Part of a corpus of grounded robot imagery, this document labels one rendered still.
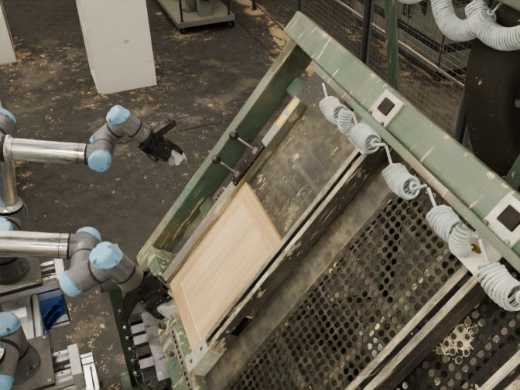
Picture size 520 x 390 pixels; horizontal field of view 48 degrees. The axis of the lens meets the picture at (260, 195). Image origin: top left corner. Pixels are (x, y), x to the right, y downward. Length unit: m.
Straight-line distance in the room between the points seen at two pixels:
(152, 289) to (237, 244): 0.60
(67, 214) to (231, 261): 2.47
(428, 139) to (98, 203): 3.29
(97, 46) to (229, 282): 4.02
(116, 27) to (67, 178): 1.65
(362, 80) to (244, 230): 0.72
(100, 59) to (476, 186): 4.82
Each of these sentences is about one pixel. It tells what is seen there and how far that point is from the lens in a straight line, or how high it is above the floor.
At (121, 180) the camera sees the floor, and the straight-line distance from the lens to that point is 4.78.
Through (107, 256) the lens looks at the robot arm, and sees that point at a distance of 1.60.
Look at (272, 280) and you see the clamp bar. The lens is 1.99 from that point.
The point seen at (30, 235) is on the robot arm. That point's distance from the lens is 1.79.
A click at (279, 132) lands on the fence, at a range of 2.27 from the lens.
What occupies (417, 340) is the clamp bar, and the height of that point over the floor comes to 1.53.
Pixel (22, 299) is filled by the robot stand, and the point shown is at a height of 0.95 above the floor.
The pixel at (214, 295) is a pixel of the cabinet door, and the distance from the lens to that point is 2.27.
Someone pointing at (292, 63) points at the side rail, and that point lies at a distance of 2.44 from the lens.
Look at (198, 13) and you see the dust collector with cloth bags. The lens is 7.43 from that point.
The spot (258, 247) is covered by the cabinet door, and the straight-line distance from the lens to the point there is 2.14.
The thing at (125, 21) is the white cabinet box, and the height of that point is 0.69.
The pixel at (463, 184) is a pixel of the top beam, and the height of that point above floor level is 1.82.
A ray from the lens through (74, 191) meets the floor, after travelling 4.76.
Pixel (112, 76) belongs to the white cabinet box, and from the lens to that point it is 6.04.
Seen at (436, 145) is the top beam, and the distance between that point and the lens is 1.64.
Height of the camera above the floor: 2.69
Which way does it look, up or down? 37 degrees down
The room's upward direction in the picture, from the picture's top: 1 degrees counter-clockwise
